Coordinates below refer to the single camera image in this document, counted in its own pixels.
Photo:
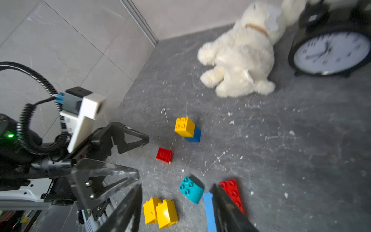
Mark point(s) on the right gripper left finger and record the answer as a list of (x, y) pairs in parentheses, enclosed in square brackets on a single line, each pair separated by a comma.
[(126, 217)]

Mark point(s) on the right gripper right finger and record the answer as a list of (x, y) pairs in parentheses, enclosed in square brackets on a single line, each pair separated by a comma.
[(228, 217)]

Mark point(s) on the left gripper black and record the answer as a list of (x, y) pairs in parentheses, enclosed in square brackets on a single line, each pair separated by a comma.
[(84, 178)]

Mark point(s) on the long red lego brick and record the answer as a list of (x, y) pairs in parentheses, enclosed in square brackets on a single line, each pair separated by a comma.
[(231, 188)]

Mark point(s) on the teal lego brick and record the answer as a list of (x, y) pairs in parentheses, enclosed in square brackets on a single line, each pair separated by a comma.
[(191, 190)]

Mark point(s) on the small blue lego brick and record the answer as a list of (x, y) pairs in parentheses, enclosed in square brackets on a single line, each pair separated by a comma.
[(196, 137)]

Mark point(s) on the yellow lego brick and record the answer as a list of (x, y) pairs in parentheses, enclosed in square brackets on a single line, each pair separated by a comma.
[(166, 214), (185, 127), (150, 212)]

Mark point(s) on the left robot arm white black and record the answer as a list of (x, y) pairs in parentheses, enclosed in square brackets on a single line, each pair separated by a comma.
[(17, 188)]

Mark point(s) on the long blue lego brick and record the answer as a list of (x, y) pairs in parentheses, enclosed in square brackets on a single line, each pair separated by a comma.
[(209, 209)]

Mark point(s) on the small red lego brick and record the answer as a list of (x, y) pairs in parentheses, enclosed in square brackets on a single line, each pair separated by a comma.
[(164, 155)]

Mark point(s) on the white plush dog toy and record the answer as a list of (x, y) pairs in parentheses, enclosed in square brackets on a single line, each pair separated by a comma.
[(243, 57)]

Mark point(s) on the black alarm clock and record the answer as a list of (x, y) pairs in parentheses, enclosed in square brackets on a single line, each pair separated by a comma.
[(332, 42)]

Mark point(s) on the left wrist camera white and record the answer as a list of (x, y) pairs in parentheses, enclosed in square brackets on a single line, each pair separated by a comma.
[(80, 108)]

